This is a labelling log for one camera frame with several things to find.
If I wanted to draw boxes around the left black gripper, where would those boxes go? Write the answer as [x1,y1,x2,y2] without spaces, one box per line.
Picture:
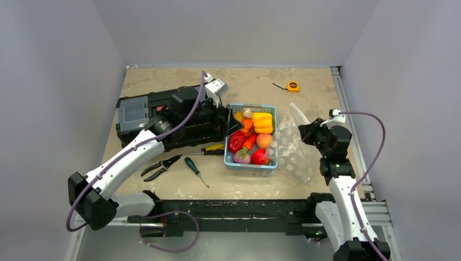
[182,93,242,135]

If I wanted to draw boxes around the small orange pumpkin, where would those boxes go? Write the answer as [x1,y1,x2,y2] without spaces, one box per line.
[240,119,253,135]

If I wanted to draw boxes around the white garlic bulb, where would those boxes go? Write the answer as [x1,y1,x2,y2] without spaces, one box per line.
[241,108,253,119]

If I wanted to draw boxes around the light blue plastic basket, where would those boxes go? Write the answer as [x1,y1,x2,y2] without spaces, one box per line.
[224,103,277,171]

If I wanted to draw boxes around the yellow bell pepper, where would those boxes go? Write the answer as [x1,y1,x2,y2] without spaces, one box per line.
[253,116,274,134]

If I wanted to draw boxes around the purple onion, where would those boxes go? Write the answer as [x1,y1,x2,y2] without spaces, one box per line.
[233,148,251,164]

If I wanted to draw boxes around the peach fruit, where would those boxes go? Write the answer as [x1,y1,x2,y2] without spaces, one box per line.
[256,134,272,150]

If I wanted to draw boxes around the red apple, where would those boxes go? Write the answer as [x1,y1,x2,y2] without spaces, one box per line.
[251,149,271,165]

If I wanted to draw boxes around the clear zip top bag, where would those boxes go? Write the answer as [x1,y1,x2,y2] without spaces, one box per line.
[265,103,320,185]

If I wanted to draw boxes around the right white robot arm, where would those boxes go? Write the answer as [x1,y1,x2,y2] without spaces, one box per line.
[298,119,391,260]

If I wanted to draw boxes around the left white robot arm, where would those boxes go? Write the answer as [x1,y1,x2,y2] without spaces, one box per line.
[66,83,242,232]

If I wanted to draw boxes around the yellow lemon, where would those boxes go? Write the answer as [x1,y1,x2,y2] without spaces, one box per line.
[234,111,245,122]

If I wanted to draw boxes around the red bell pepper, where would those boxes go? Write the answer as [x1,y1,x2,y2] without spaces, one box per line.
[228,131,247,153]

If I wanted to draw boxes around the orange carrot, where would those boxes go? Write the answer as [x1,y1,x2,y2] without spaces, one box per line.
[238,133,258,156]

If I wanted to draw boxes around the yellow squash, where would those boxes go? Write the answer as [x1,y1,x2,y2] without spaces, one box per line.
[252,111,273,121]

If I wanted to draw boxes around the yellow black screwdriver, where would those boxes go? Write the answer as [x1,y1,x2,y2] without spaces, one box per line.
[182,144,225,156]

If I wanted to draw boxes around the black plastic toolbox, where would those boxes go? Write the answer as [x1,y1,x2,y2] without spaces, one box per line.
[115,90,227,151]

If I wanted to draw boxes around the yellow tape measure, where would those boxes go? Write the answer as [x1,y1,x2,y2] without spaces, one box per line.
[272,81,300,92]

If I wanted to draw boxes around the black pliers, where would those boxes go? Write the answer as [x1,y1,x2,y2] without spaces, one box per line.
[141,155,181,182]

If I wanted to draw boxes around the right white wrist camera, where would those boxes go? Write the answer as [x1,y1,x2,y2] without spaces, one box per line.
[320,109,346,128]

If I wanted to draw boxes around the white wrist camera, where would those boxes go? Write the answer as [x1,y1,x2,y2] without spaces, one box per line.
[204,73,229,108]
[320,109,346,128]

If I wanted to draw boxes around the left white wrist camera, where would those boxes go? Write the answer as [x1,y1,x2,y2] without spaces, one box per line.
[204,73,229,108]

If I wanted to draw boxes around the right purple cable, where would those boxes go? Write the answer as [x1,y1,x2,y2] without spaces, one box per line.
[308,110,391,261]

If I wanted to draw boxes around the green handled screwdriver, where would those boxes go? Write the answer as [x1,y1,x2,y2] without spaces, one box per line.
[184,157,210,188]

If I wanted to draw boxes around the aluminium frame rail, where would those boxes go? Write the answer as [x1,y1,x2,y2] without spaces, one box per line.
[329,66,393,228]

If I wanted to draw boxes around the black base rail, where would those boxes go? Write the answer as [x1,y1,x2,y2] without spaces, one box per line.
[127,197,327,239]

